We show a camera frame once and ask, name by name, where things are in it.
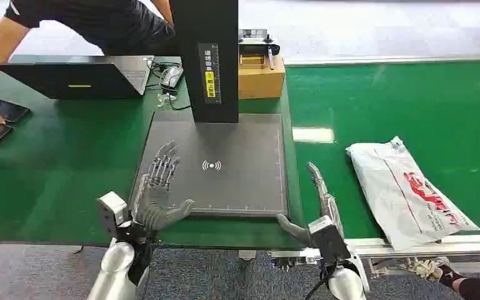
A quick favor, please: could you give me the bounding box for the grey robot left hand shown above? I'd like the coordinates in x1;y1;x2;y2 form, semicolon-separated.
134;141;196;232

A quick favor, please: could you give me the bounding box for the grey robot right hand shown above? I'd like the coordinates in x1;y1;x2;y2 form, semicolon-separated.
276;161;345;248

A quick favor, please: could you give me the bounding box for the black scanner stand with platform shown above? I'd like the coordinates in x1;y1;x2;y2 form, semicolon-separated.
128;0;290;219

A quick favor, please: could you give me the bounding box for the white plastic parcel bag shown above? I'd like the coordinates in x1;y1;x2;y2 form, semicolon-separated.
345;136;480;252

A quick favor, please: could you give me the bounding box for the green table mat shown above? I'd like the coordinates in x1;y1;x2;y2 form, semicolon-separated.
0;54;307;251

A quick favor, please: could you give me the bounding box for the clear plastic small item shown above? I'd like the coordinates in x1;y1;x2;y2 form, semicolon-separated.
156;92;178;109

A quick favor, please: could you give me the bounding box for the green conveyor belt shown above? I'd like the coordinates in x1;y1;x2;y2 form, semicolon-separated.
285;59;480;242

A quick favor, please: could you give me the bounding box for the grey computer mouse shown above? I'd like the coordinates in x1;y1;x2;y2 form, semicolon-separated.
159;64;184;90

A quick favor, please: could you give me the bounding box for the brown cardboard box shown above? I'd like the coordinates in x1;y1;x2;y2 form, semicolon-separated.
237;54;286;101

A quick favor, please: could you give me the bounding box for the black laptop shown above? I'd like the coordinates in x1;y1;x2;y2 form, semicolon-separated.
0;54;155;101

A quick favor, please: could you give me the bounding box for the person's leg with shoe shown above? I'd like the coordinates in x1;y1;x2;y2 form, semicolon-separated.
409;256;480;300

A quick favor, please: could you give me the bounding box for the black device on cardboard box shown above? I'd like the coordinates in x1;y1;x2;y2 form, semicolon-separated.
238;29;281;71

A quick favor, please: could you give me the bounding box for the person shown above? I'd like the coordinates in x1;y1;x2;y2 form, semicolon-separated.
2;0;179;57

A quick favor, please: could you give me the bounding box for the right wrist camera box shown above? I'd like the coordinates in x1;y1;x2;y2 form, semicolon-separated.
307;214;352;267

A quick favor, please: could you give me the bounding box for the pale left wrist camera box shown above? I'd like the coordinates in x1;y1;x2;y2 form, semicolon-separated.
96;191;130;240

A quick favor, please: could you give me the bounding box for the black cable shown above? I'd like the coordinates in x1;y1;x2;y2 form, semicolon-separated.
146;57;194;112

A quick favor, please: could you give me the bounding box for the aluminium conveyor rail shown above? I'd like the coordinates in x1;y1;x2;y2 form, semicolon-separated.
270;233;480;279

